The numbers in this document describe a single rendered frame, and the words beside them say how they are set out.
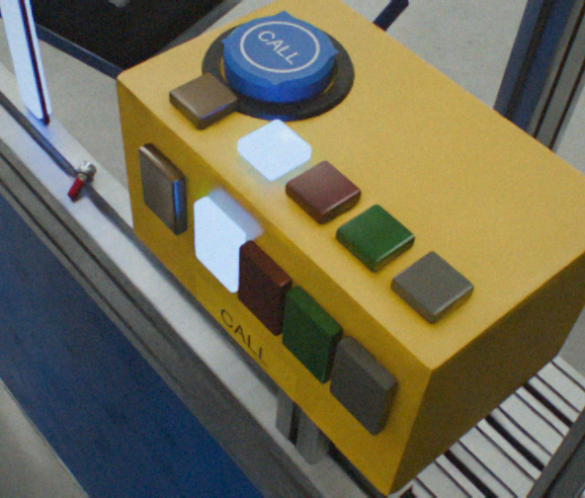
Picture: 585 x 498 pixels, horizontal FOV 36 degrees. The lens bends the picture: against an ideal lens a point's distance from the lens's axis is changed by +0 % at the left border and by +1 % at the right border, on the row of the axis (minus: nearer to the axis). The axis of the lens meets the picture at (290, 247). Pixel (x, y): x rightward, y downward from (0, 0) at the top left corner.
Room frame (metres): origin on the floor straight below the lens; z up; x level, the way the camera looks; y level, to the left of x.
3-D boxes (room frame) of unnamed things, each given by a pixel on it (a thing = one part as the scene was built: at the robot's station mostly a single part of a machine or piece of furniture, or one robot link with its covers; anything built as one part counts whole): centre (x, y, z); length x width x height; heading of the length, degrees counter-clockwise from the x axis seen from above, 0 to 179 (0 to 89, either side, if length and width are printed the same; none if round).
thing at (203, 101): (0.23, 0.03, 1.08); 0.02 x 0.02 x 0.01; 45
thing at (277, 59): (0.25, 0.01, 1.08); 0.04 x 0.04 x 0.02
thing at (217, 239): (0.19, 0.02, 1.04); 0.02 x 0.01 x 0.03; 45
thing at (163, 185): (0.22, 0.05, 1.04); 0.02 x 0.01 x 0.03; 45
